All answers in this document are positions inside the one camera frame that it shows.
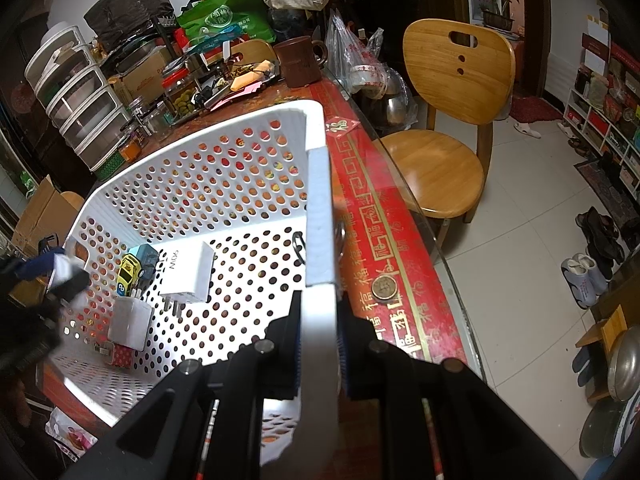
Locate brown ceramic mug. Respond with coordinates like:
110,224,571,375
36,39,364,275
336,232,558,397
274,36,328,88

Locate white perforated plastic basket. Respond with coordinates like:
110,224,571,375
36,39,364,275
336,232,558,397
47,100,346,480

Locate wooden chair with slotted back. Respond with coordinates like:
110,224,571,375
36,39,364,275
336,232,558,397
377,19,516,223

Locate grey slippers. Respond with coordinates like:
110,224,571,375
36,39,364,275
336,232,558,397
561,253,608,309

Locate green shopping bag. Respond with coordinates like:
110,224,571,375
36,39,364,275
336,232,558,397
177,0,276,46

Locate light blue charger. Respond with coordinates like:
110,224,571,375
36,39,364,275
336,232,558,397
129,244,160,281

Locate black metal rack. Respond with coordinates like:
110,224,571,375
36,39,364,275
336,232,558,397
100,15,178,106

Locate bronze coin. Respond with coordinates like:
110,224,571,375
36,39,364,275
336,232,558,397
371,275,399,302

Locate blue slippers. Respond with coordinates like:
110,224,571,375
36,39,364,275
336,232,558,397
571,345,598,386

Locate white shoe shelf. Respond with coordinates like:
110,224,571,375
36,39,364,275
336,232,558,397
562,30,640,196

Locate white stacked drawer tower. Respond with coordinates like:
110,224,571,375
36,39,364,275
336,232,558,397
25,25,133,171

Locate yellow toy car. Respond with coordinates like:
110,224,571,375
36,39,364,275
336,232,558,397
117,254,143,297

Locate dark metal pot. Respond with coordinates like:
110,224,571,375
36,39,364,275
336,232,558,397
580,397,631,458

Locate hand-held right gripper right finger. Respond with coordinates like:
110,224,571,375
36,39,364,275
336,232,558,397
336,292,576,480

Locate large white charger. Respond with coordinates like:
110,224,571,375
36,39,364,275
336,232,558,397
159,241,217,318

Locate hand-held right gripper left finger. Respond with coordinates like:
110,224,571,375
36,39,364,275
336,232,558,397
60,290,303,480

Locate black shoes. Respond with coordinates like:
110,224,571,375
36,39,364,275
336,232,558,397
575,206,626,263

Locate green plastic tray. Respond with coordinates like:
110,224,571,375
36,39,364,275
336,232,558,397
95,152,126,181

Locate small white charger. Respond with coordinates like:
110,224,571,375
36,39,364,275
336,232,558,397
107,296,153,350

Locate pink snack packet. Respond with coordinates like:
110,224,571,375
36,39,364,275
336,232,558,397
45,406,98,463

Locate white domed lid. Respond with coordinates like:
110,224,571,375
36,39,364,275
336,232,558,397
40,22,76,46

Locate brown cardboard box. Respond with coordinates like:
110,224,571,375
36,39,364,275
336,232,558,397
120,47,173,101

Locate cluttered metal tray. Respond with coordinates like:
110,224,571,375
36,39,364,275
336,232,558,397
197,57,281,111

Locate red paper card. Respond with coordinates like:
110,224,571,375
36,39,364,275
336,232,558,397
325,117,362,135

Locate glass jar with red lid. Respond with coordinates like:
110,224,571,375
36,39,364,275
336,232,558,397
162,67,201,116

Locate metal binder clip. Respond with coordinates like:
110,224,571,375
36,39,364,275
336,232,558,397
292,222,348,266

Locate black plastic bag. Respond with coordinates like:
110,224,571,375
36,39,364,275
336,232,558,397
84,0,175,43

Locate empty glass jar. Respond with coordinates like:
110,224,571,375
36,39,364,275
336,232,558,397
145,102,173,141

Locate open cardboard box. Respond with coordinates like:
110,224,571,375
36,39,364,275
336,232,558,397
12,175,83,256

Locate red door mat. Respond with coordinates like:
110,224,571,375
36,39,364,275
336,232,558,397
515,96,563,122

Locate small wooden stool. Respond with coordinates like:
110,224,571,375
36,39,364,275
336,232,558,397
575,305,628,351

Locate clear plastic bag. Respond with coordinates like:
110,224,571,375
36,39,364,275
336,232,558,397
327,9,416,131

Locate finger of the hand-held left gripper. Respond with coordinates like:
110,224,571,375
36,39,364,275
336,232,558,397
47,267,92,307
14,252,66,282

